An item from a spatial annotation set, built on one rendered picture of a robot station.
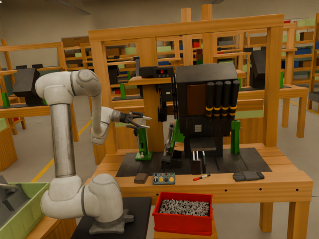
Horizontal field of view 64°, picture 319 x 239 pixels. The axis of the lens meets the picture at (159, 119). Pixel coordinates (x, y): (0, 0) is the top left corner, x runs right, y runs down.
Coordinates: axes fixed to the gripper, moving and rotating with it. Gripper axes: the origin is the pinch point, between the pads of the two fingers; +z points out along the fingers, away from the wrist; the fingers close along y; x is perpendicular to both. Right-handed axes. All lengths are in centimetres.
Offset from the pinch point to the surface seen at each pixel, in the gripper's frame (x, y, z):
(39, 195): -2, -66, -55
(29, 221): -5, -82, -53
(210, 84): -55, 5, 33
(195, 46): 619, 702, 85
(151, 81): -9.7, 30.7, -3.3
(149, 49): -17, 55, -11
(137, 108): 25.5, 24.7, -12.4
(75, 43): 707, 662, -436
